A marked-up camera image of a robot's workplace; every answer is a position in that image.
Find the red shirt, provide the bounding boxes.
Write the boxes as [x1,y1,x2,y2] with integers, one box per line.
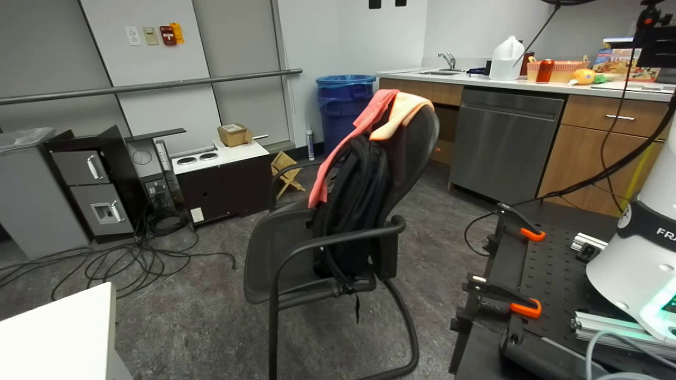
[306,89,402,210]

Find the peach towel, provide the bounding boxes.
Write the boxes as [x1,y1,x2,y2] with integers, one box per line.
[368,92,436,144]

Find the black mesh cantilever chair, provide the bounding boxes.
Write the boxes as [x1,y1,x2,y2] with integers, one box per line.
[242,96,444,380]

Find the black backpack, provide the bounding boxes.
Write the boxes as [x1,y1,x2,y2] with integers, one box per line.
[306,133,393,298]

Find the blue recycling bin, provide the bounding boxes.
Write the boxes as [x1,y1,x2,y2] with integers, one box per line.
[315,74,379,155]

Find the low black white-topped bench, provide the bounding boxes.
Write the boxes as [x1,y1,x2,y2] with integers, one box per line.
[170,139,276,228]

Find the small cardboard box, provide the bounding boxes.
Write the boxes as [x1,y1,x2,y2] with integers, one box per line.
[216,123,253,150]

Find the wooden sink cabinet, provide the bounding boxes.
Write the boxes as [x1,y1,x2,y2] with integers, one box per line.
[379,75,466,169]

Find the chrome sink faucet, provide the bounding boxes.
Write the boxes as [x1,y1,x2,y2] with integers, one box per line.
[436,51,459,74]

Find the stainless steel dishwasher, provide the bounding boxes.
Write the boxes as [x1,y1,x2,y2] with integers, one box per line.
[450,86,568,207]

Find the white kitchen countertop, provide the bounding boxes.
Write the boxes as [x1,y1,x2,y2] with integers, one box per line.
[377,65,676,105]

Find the white plastic jug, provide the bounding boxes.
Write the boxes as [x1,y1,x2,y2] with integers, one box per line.
[489,34,528,82]

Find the brown bottle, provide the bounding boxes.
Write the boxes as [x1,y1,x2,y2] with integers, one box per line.
[519,51,539,77]

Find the red fire alarm pull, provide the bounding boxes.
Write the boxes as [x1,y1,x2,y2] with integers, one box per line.
[158,21,186,48]

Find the red bottle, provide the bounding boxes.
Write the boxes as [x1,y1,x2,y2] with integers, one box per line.
[534,56,558,84]

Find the black drawer file cabinet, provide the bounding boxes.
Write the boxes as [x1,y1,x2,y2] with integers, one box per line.
[45,125,147,242]

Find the black perforated robot table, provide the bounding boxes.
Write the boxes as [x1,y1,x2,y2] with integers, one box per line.
[450,199,676,380]

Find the short aluminium extrusion block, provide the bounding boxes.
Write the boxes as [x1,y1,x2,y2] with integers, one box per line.
[568,229,610,260]

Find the tan plastic container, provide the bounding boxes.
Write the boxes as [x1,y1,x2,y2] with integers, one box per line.
[549,58,591,86]

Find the wooden cabinet with drawer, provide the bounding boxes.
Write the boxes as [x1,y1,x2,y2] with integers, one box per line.
[537,92,671,219]

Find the yellow toy fruit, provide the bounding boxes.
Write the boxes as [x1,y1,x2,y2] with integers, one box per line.
[570,68,597,86]

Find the long aluminium rails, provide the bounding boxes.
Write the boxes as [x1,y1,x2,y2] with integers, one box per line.
[570,307,676,355]

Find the yellow panel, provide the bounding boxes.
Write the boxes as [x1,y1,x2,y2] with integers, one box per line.
[623,113,671,207]

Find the grey metal cabinet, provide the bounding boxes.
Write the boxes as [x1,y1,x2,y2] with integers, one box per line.
[0,125,90,261]

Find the colourful printed box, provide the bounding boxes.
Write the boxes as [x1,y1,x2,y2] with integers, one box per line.
[593,38,665,84]

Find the white table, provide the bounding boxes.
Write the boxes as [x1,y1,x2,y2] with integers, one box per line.
[0,280,134,380]

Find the black orange-handled clamp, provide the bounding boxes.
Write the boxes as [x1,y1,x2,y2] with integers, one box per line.
[483,201,549,260]
[448,271,546,376]

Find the grey wall handrail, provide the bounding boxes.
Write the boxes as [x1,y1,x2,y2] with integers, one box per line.
[0,68,305,107]

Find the tangled black floor cables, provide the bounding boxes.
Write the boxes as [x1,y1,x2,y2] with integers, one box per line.
[0,221,239,303]

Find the white light switch plate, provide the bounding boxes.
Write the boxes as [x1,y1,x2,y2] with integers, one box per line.
[123,22,143,48]

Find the black cable to table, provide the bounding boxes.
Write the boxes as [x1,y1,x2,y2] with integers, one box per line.
[461,89,676,260]

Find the black mounted camera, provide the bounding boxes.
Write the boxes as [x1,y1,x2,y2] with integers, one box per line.
[631,0,676,70]

